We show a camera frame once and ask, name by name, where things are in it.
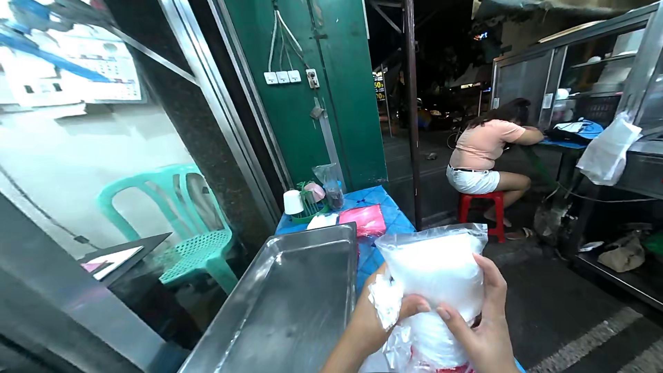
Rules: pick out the turquoise plastic chair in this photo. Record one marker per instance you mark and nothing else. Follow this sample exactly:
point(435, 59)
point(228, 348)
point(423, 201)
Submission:
point(204, 248)

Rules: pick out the metal latch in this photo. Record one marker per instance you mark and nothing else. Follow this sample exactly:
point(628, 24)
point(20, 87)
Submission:
point(317, 112)

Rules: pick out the white paper sheet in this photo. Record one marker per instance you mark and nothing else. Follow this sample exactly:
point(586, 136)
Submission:
point(116, 262)

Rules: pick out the lit sign, yellow print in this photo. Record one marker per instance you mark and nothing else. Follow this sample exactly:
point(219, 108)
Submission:
point(379, 86)

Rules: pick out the white wall switch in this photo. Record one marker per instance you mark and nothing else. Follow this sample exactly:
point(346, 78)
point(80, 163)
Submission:
point(283, 77)
point(295, 76)
point(271, 78)

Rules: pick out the white hanging plastic bag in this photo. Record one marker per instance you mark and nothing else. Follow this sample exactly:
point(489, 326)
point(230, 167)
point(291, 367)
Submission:
point(610, 150)

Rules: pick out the brown metal pole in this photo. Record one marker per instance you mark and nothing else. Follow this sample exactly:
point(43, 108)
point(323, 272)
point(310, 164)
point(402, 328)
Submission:
point(412, 114)

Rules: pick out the person's right thumb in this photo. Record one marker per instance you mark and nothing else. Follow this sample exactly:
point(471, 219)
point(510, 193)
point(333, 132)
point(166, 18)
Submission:
point(456, 322)

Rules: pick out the person's left hand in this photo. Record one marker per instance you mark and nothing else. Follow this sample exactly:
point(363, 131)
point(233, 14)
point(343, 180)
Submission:
point(374, 322)

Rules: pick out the clear bag of white contents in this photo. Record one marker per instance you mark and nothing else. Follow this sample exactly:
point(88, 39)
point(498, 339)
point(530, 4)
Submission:
point(434, 264)

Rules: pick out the person's left forearm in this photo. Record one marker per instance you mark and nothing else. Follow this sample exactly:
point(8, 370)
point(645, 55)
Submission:
point(346, 353)

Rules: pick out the white cup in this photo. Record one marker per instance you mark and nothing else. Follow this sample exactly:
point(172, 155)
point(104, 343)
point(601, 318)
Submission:
point(293, 202)

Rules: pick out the white power outlet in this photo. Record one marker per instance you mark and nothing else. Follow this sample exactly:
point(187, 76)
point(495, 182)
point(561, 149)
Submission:
point(312, 78)

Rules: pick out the blue and black bag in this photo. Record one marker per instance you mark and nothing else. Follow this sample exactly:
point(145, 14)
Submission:
point(577, 131)

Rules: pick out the large metal tray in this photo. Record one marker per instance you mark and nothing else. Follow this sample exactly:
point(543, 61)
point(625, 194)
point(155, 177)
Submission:
point(290, 305)

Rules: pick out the person's right index finger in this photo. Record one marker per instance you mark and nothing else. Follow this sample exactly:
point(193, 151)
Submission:
point(494, 282)

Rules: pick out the green metal door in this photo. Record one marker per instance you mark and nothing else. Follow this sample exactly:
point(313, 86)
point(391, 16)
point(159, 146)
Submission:
point(347, 88)

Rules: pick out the blue plastic bundle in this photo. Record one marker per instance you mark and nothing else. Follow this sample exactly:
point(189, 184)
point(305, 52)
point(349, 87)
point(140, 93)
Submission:
point(52, 56)

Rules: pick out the pink cup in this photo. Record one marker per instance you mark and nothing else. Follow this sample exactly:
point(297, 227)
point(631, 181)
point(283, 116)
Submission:
point(315, 191)

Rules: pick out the pink plastic package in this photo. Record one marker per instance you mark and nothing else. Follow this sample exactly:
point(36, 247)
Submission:
point(363, 220)

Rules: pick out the white plastic packs, red print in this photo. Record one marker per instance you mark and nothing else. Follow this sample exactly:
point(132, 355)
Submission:
point(435, 344)

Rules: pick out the wall calendar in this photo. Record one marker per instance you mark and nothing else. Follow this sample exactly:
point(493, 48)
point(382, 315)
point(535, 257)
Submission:
point(116, 65)

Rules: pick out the blue patterned tablecloth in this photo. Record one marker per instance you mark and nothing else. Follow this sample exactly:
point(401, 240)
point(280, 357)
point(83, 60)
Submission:
point(394, 212)

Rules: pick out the red plastic stool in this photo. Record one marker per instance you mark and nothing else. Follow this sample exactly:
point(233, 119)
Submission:
point(481, 199)

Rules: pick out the metal door frame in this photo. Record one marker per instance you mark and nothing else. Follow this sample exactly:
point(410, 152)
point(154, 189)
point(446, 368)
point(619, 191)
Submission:
point(204, 77)

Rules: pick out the person's left fingers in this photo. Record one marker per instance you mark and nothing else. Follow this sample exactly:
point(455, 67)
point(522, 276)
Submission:
point(373, 276)

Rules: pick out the green plastic rack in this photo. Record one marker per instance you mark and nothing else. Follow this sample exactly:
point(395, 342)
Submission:
point(309, 208)

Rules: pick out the beige sack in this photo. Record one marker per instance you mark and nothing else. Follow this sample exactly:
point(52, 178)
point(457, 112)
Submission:
point(623, 253)

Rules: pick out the person's left thumb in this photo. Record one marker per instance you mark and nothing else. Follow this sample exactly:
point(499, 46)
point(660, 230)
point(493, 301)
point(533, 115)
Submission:
point(415, 305)

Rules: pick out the black table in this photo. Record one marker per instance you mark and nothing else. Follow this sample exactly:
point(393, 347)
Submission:
point(147, 300)

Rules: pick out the person's right hand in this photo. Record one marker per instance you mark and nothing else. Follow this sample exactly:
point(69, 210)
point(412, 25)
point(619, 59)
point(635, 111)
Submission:
point(489, 336)

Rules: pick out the white folded paper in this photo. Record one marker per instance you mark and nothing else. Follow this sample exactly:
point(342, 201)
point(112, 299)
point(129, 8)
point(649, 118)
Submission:
point(322, 221)

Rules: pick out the metal glass food cart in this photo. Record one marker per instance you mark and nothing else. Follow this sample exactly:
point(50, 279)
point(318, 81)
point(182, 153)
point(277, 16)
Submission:
point(557, 65)

